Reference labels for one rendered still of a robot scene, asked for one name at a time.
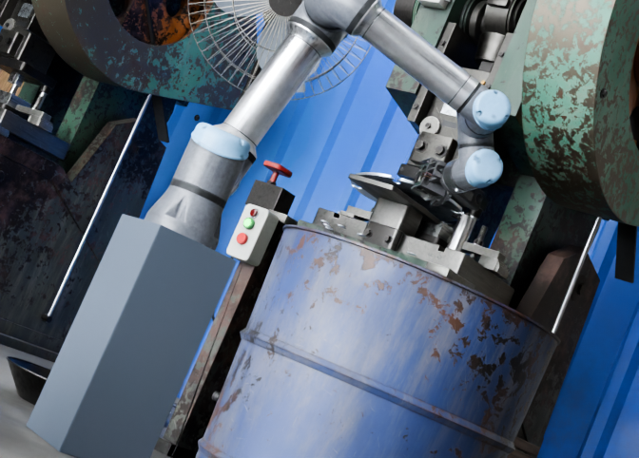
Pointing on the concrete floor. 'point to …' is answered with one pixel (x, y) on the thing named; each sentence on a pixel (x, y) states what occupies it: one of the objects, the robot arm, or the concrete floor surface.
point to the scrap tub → (374, 361)
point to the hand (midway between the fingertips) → (427, 191)
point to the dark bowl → (28, 378)
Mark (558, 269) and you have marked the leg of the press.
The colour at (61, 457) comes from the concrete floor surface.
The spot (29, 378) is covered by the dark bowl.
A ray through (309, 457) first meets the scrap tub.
